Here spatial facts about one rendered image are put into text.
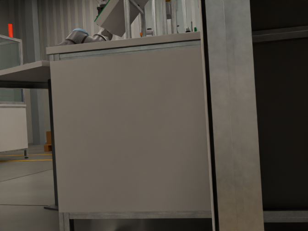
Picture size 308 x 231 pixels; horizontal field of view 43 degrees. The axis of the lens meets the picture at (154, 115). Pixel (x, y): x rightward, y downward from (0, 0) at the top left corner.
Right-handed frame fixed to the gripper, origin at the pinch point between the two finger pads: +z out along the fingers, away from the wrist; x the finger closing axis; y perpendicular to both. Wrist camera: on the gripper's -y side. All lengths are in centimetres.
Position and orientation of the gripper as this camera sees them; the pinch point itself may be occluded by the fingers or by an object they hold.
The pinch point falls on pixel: (111, 38)
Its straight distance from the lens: 244.0
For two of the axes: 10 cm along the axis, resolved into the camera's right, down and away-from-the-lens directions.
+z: 0.6, 10.0, -0.1
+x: -2.1, 0.0, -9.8
